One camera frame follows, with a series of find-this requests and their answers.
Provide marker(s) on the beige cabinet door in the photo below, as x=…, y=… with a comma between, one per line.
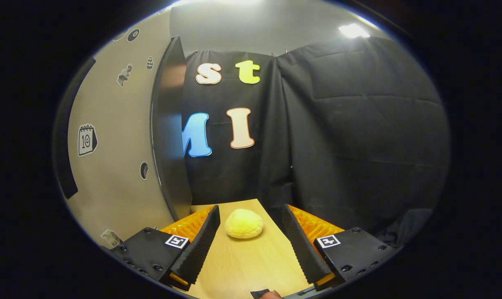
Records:
x=118, y=166

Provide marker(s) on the black backdrop cloth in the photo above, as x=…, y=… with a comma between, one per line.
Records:
x=358, y=124

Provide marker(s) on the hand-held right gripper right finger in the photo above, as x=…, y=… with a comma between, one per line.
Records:
x=302, y=249

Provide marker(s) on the small ceiling light strip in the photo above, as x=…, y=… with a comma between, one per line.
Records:
x=353, y=30

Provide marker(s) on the yellow bun toy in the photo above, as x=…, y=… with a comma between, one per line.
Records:
x=243, y=223

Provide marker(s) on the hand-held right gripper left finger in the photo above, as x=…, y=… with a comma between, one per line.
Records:
x=201, y=245

